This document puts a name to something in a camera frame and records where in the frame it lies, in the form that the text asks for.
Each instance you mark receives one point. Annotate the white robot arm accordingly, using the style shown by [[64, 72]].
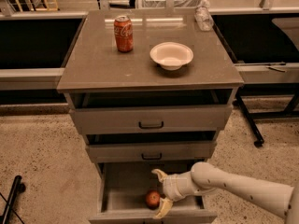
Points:
[[279, 199]]

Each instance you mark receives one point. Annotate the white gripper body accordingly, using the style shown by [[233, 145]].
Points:
[[172, 187]]

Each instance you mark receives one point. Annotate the grey bottom drawer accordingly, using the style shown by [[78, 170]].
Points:
[[122, 196]]

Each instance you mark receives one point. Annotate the grey top drawer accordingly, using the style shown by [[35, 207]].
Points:
[[150, 111]]

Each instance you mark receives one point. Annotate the red cola can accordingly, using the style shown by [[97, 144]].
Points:
[[123, 31]]

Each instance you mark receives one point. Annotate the grey side table right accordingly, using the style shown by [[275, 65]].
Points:
[[266, 54]]

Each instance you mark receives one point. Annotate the grey drawer cabinet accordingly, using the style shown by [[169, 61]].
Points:
[[95, 65]]

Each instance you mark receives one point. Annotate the white wire basket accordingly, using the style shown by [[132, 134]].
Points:
[[149, 4]]

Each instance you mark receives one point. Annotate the white paper bowl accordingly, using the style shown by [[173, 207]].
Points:
[[171, 56]]

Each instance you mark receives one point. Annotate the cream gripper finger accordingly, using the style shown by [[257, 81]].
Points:
[[161, 175], [164, 208]]

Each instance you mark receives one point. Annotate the grey middle drawer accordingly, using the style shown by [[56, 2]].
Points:
[[174, 146]]

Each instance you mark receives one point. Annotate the clear plastic water bottle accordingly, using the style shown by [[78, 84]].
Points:
[[203, 19]]

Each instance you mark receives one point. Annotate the grey drawer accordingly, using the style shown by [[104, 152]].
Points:
[[122, 196], [150, 111], [174, 146]]

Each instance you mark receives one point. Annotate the red apple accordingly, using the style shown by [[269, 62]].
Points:
[[153, 199]]

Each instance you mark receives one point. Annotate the black table leg with caster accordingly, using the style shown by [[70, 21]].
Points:
[[258, 137]]

